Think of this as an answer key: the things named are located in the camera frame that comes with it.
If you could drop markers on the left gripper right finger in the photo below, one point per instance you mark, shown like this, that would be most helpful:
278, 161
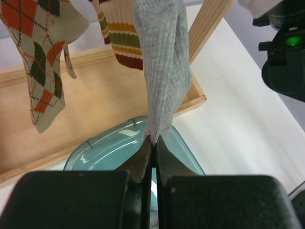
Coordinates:
187, 200

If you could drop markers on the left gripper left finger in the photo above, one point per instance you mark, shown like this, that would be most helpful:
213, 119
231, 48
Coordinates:
118, 199

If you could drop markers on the argyle patterned sock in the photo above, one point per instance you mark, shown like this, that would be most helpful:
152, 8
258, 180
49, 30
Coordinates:
40, 29

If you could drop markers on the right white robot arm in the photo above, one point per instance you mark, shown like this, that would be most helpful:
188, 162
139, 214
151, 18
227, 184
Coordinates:
284, 70

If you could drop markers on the blue translucent plastic bin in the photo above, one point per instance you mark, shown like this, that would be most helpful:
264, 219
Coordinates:
110, 149

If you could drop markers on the wooden clothes rack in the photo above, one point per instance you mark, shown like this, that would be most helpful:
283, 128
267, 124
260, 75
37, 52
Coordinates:
103, 95

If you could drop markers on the cream striped sock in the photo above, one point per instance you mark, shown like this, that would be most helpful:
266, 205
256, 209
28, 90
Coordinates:
117, 27

